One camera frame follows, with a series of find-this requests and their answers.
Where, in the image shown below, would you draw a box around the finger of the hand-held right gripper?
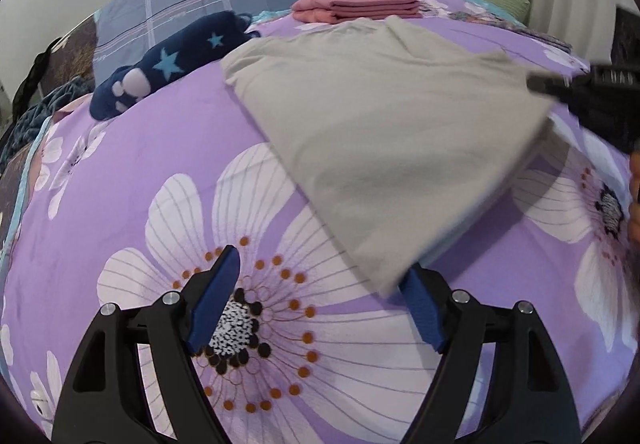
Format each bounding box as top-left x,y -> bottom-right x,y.
527,72 -> 593,98

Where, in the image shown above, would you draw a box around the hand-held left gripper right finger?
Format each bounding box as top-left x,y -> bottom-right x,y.
397,265 -> 583,444

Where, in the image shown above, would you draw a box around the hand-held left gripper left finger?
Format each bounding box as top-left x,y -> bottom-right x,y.
52,245 -> 242,444

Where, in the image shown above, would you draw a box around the grey garment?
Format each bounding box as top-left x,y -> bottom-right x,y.
220,15 -> 553,297

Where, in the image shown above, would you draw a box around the folded pink clothes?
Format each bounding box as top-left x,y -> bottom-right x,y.
291,0 -> 425,23

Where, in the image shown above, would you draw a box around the person's right hand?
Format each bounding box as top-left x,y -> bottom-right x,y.
627,158 -> 640,245

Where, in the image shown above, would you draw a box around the purple floral blanket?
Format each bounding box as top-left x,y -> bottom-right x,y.
0,0 -> 640,444

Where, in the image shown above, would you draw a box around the navy star plush toy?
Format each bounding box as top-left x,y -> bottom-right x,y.
89,10 -> 262,121

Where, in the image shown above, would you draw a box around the teal knitted blanket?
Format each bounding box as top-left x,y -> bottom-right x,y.
0,75 -> 97,167

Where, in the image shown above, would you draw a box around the black strap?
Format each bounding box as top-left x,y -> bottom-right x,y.
11,36 -> 68,125

